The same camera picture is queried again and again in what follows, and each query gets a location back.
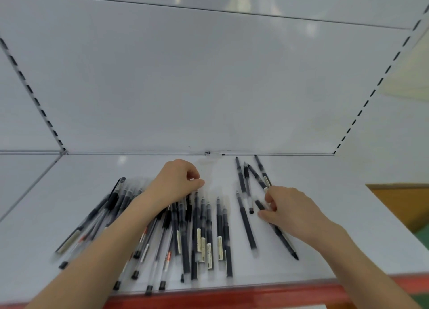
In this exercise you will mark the orange wooden board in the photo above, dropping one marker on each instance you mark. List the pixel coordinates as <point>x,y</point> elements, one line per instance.
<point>402,201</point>

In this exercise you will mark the person's right hand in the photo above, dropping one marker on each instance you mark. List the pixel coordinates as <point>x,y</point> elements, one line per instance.
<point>295,215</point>

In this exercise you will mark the white slotted shelf upright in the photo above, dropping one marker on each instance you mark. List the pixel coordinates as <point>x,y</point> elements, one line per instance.
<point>33,97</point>
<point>378,84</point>

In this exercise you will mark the red shelf edge strip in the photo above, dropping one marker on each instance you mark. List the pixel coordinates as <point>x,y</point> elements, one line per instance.
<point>234,295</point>

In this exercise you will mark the black gel pen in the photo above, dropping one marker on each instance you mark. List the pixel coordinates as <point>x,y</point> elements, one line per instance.
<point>289,244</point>
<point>248,188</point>
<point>240,176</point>
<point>262,171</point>
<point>256,176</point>
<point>247,223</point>

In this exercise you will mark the person's right forearm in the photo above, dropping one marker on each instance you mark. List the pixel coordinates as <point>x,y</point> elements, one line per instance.
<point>362,268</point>

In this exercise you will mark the person's left thumb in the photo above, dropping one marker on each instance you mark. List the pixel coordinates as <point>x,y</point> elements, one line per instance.
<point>196,184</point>

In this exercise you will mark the person's left forearm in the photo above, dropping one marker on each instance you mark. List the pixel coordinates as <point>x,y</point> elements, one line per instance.
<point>100,251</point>

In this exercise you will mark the pile of black pens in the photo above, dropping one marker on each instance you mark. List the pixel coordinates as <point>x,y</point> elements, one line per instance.
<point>201,231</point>

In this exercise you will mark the person's right thumb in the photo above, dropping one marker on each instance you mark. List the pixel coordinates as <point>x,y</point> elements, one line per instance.
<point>266,215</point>

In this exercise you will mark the white metal shelf unit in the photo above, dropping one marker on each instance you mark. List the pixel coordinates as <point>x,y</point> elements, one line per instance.
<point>201,84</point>

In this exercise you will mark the person's left hand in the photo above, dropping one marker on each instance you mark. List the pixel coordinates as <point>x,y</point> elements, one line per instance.
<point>171,181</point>

